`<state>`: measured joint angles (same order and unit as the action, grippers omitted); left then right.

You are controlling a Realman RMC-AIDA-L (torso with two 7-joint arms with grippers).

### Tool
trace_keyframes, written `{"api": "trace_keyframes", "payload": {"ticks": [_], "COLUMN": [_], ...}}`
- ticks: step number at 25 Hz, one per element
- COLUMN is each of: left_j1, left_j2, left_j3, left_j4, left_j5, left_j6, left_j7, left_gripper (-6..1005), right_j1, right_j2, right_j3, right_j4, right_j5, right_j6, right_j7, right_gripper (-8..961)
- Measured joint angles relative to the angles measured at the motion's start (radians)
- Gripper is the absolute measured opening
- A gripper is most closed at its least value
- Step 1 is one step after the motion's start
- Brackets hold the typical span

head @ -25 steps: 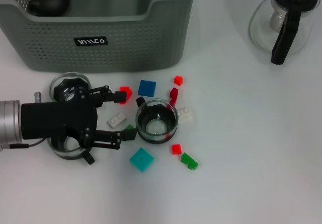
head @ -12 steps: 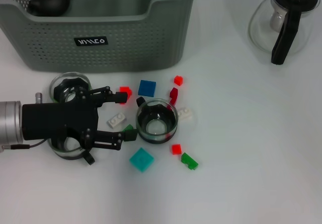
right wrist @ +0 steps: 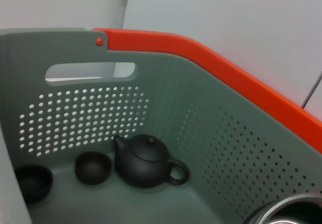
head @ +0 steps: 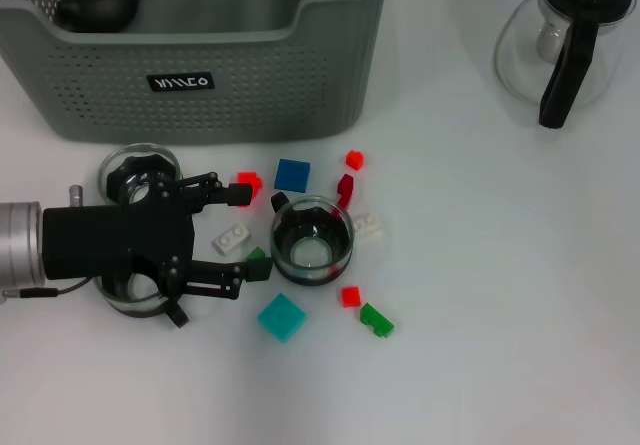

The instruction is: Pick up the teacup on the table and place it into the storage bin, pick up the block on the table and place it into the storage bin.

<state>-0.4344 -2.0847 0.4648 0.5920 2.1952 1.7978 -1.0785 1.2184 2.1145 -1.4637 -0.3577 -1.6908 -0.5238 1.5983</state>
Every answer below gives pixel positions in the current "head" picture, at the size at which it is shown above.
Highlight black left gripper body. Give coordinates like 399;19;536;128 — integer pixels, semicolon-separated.
42;184;197;296

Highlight glass teacup black holder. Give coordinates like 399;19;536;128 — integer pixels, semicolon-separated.
98;143;182;205
269;190;356;286
97;274;190;329

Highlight grey-green perforated storage bin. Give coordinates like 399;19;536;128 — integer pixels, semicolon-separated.
0;0;401;145

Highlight bright red slope brick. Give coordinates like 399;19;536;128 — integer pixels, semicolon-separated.
236;171;264;209

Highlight white brick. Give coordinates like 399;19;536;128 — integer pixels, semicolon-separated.
352;212;385;241
211;223;254;256

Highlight teal square plate brick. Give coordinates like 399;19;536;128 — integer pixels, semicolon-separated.
256;292;308;344

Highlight blue square plate brick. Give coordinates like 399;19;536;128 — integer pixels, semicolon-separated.
273;158;311;192

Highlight dark red brick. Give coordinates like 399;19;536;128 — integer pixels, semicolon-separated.
335;173;356;210

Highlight dark clay teapot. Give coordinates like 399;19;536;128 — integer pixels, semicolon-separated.
52;0;153;35

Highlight left gripper grey cable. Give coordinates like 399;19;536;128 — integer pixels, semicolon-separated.
0;277;99;299

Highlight glass pitcher black handle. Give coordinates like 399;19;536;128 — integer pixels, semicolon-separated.
493;0;638;130

